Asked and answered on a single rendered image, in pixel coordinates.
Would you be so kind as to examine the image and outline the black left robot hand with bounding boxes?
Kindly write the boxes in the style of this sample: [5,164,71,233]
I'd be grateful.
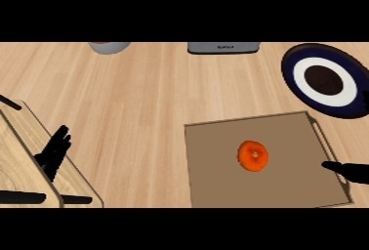
[33,124,74,183]

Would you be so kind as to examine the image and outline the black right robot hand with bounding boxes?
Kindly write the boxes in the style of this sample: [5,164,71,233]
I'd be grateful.
[321,160,369,186]

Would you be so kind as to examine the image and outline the brown tray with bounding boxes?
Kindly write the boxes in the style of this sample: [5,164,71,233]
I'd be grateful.
[183,110,354,209]

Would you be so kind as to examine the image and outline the orange squash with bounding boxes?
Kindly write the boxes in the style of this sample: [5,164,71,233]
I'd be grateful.
[236,140,270,173]

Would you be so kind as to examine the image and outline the dark blue and white plate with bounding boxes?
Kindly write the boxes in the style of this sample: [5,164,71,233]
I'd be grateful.
[279,42,369,120]

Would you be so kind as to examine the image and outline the pale wooden drawer front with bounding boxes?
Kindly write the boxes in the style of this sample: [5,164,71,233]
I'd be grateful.
[5,100,105,209]

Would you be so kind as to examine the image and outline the grey round pot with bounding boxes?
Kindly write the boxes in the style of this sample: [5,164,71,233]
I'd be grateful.
[89,42,133,56]

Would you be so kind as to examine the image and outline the grey appliance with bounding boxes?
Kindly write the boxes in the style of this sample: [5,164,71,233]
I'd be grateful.
[186,42,261,56]

